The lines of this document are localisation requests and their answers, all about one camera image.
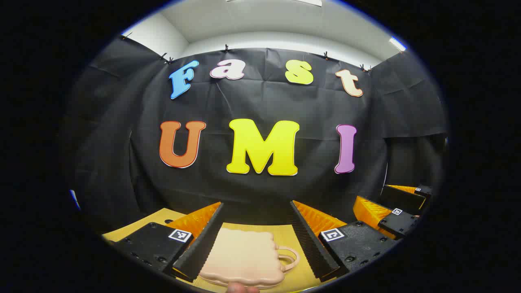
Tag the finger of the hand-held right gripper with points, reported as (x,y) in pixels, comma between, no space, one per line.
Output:
(401,197)
(401,224)

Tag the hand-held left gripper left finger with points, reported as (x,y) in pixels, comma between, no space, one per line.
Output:
(203,244)

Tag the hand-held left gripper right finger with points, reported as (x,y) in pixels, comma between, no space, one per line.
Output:
(311,244)

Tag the beige suitcase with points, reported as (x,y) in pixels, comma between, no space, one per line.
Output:
(244,256)

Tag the ceiling light panel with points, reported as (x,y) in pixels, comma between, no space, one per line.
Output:
(309,2)
(397,43)

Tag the black backdrop cloth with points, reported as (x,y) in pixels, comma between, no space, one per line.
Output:
(260,101)

